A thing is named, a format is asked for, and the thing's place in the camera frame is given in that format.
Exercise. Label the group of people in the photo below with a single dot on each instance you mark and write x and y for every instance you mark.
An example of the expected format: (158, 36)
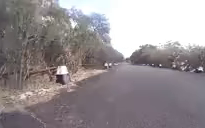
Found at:
(107, 65)

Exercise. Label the dark bin with pale lid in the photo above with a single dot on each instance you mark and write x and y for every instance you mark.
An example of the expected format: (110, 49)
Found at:
(62, 76)

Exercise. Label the grey asphalt road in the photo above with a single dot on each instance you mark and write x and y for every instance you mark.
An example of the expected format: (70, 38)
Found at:
(133, 100)

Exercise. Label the row of trees and bushes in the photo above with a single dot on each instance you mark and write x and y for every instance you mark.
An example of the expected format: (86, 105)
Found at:
(170, 55)

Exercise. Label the dry leaf-strewn verge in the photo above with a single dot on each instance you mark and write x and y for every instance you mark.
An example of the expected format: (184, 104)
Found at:
(33, 90)

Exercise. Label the row of parked vehicles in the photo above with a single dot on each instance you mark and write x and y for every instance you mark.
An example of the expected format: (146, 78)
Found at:
(186, 67)

